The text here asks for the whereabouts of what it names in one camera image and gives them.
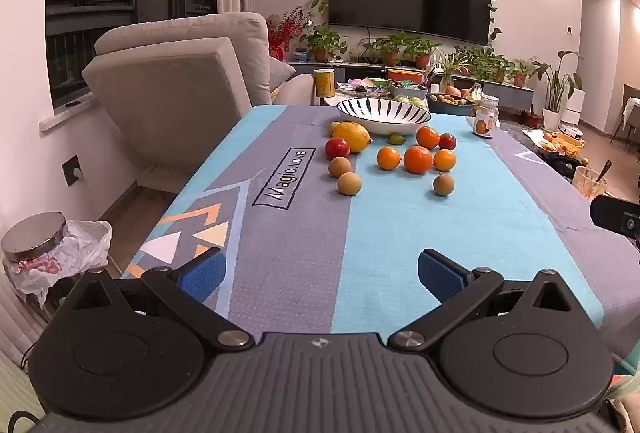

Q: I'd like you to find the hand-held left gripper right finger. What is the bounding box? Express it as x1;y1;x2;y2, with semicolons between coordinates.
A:
387;249;574;351

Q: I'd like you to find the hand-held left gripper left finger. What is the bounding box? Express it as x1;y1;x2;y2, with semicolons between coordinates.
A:
66;248;254;352

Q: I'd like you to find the small orange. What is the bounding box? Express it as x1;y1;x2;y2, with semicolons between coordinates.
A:
376;146;402;171
433;148;457;172

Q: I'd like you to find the large mandarin orange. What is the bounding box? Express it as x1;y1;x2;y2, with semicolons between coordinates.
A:
403;145;434;174

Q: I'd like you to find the yellow lemon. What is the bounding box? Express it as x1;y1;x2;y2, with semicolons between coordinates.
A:
332;122;373;154

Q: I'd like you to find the striped white ceramic bowl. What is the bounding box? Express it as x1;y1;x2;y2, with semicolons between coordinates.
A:
336;98;432;136

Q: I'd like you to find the teal bowl of small fruits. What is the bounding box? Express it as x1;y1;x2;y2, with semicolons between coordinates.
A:
426;92;476;117

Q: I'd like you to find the clear plastic cup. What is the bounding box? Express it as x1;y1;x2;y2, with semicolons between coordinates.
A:
571;166;608;202

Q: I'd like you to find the blue and grey printed tablecloth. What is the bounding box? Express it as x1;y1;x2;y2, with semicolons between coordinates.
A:
120;104;640;364

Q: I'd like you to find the yellow plastic basket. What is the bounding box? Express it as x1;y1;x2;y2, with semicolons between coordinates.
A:
549;132;585;159

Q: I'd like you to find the dining chair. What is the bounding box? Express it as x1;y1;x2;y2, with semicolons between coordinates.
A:
610;83;640;145

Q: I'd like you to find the white appliance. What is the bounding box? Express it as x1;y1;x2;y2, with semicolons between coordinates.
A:
560;88;586;124

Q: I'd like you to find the bin with white bag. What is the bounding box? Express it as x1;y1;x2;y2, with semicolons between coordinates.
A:
9;219;114;310

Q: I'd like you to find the dark marble round table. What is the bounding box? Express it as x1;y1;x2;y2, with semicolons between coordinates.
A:
499;120;592;186

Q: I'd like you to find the tall plant in white pot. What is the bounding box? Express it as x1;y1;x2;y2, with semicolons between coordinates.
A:
530;50;584;132

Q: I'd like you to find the glass jar with orange label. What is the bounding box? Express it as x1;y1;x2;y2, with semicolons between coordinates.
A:
472;95;501;140

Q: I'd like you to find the grey television cabinet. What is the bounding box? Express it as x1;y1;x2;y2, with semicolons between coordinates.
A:
285;60;537;112

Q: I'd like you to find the potted green plant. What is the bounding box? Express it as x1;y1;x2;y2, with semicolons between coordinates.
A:
470;47;512;84
299;25;349;63
404;36;442;69
509;58;534;88
361;32;409;67

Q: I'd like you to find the glass jar with metal lid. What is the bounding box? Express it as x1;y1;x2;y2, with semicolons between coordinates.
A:
1;212;69;275

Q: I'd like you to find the beige recliner sofa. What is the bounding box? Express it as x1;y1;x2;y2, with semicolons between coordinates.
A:
81;11;316;194

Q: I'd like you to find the orange box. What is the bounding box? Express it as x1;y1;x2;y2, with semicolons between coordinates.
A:
387;68;426;84

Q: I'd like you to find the glass vase with plant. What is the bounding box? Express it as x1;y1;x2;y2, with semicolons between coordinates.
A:
434;52;472;94

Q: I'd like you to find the grey cushion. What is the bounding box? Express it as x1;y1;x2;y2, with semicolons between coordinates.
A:
269;54;297;90

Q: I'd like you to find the yellow can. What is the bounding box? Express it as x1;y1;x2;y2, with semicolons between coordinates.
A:
313;68;336;99

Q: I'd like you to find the red berry decoration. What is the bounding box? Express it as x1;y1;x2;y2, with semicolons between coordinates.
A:
266;7;307;62

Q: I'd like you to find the black wall socket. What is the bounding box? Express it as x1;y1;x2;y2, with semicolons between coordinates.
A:
62;155;84;187

